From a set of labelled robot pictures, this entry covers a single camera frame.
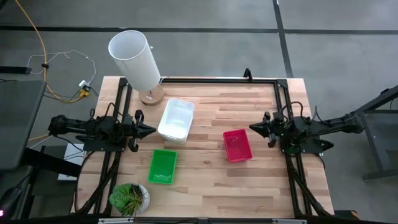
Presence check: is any black desk leg beam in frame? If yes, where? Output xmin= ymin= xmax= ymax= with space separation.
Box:
xmin=21 ymin=147 xmax=82 ymax=178

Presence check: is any black metal stand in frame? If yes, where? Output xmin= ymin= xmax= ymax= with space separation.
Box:
xmin=341 ymin=83 xmax=398 ymax=181

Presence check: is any black rail with silver brackets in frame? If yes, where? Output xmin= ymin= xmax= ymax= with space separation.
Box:
xmin=0 ymin=215 xmax=398 ymax=224

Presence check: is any yellow cable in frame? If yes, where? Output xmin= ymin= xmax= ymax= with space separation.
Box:
xmin=14 ymin=0 xmax=91 ymax=104

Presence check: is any white lamp with wooden base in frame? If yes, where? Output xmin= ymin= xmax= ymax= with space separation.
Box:
xmin=108 ymin=29 xmax=165 ymax=106

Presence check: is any black power strip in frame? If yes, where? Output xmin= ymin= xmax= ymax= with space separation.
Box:
xmin=0 ymin=65 xmax=32 ymax=75

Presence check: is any black aluminium table frame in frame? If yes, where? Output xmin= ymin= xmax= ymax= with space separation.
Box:
xmin=93 ymin=76 xmax=313 ymax=218

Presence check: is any thin white cable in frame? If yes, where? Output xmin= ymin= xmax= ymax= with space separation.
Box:
xmin=26 ymin=49 xmax=97 ymax=85

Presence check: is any green plant in white pot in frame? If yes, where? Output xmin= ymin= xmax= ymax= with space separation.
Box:
xmin=108 ymin=182 xmax=151 ymax=217

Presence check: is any white flat box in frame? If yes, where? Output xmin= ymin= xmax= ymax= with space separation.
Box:
xmin=57 ymin=142 xmax=88 ymax=182

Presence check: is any dark grey desk panel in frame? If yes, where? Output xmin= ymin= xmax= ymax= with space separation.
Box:
xmin=0 ymin=80 xmax=47 ymax=170

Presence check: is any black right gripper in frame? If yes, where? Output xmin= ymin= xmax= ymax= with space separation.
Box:
xmin=249 ymin=111 xmax=287 ymax=149

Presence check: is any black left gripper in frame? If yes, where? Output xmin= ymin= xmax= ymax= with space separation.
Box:
xmin=123 ymin=110 xmax=157 ymax=153

